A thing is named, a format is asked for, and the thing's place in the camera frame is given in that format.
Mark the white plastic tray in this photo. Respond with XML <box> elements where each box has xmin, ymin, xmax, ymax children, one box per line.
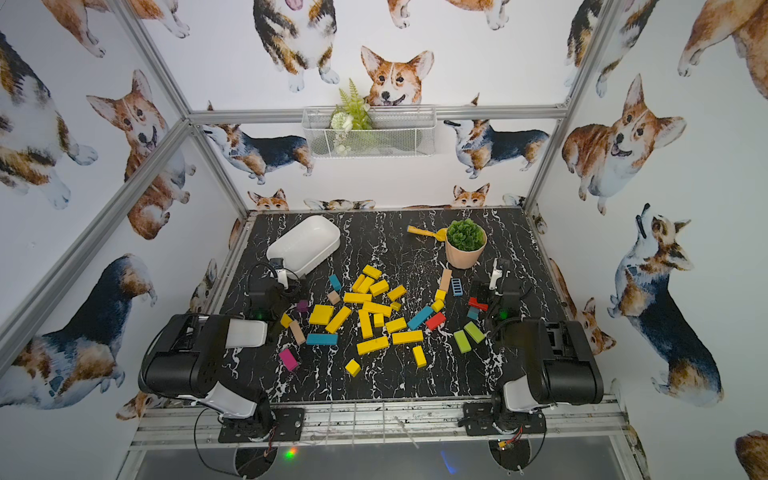
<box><xmin>266</xmin><ymin>215</ymin><xmax>341</xmax><ymax>277</ymax></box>

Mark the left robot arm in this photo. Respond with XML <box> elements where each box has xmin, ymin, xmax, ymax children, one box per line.
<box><xmin>138</xmin><ymin>259</ymin><xmax>303</xmax><ymax>428</ymax></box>

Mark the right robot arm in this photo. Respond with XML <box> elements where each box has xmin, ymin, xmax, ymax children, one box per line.
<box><xmin>473</xmin><ymin>258</ymin><xmax>604</xmax><ymax>414</ymax></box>

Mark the green block right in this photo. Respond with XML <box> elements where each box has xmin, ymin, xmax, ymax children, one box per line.
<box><xmin>464</xmin><ymin>321</ymin><xmax>486</xmax><ymax>344</ymax></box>

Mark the green block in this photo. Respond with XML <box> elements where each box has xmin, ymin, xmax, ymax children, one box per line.
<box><xmin>453</xmin><ymin>330</ymin><xmax>472</xmax><ymax>354</ymax></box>
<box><xmin>464</xmin><ymin>321</ymin><xmax>486</xmax><ymax>344</ymax></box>

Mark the blue ladder block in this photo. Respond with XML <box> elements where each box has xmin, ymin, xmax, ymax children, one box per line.
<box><xmin>450</xmin><ymin>278</ymin><xmax>464</xmax><ymax>297</ymax></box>

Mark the green block left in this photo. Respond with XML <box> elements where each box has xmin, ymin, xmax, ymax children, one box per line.
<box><xmin>453</xmin><ymin>330</ymin><xmax>472</xmax><ymax>354</ymax></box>

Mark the tall natural wood block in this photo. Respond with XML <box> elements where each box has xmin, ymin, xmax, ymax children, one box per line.
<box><xmin>439</xmin><ymin>269</ymin><xmax>452</xmax><ymax>292</ymax></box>

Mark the yellow flat square block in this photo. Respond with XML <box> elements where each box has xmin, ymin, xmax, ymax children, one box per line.
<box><xmin>309</xmin><ymin>305</ymin><xmax>335</xmax><ymax>326</ymax></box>

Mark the red block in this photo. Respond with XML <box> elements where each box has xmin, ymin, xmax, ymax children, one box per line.
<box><xmin>425</xmin><ymin>312</ymin><xmax>446</xmax><ymax>331</ymax></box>

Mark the small natural wood cube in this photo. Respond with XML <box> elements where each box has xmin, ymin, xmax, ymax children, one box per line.
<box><xmin>327</xmin><ymin>291</ymin><xmax>341</xmax><ymax>305</ymax></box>

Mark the teal long block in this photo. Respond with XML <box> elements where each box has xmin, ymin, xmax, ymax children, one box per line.
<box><xmin>306</xmin><ymin>333</ymin><xmax>338</xmax><ymax>346</ymax></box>

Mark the small teal block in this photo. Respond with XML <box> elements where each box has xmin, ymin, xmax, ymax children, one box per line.
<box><xmin>329</xmin><ymin>274</ymin><xmax>342</xmax><ymax>292</ymax></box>

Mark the pink pot green plant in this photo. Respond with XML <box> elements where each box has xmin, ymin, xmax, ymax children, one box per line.
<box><xmin>445</xmin><ymin>219</ymin><xmax>487</xmax><ymax>269</ymax></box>

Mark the magenta block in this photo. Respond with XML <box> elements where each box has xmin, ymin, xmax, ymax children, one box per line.
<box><xmin>279</xmin><ymin>347</ymin><xmax>299</xmax><ymax>372</ymax></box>

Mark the teal slanted block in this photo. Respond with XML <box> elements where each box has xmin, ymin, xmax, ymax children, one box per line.
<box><xmin>407</xmin><ymin>306</ymin><xmax>434</xmax><ymax>330</ymax></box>

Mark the yellow toy shovel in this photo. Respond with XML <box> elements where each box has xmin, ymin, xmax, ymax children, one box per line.
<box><xmin>407</xmin><ymin>225</ymin><xmax>447</xmax><ymax>242</ymax></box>

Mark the yellow short block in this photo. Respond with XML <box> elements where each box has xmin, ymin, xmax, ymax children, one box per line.
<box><xmin>412</xmin><ymin>346</ymin><xmax>427</xmax><ymax>368</ymax></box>

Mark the yellow cube block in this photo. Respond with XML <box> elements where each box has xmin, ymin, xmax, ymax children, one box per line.
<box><xmin>345</xmin><ymin>359</ymin><xmax>362</xmax><ymax>377</ymax></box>

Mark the yellow long block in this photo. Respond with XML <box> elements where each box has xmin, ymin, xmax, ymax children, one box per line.
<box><xmin>357</xmin><ymin>336</ymin><xmax>389</xmax><ymax>356</ymax></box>

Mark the green fern with flower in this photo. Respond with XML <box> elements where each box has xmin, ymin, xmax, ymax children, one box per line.
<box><xmin>330</xmin><ymin>79</ymin><xmax>373</xmax><ymax>156</ymax></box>

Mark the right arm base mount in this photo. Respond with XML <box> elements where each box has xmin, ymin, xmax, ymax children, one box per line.
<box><xmin>457</xmin><ymin>402</ymin><xmax>547</xmax><ymax>436</ymax></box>

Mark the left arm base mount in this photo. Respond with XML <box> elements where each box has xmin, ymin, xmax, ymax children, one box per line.
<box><xmin>218</xmin><ymin>408</ymin><xmax>306</xmax><ymax>444</ymax></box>

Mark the white wire wall basket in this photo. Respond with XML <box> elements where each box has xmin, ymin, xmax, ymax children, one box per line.
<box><xmin>301</xmin><ymin>106</ymin><xmax>437</xmax><ymax>158</ymax></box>

